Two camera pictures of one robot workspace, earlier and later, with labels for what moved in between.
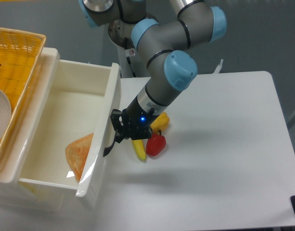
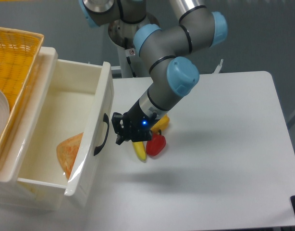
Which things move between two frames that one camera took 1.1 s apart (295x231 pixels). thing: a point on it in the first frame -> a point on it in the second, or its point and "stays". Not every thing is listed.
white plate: [2, 115] stays
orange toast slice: [76, 152] -> [67, 151]
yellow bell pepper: [160, 123] stays
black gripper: [133, 122] stays
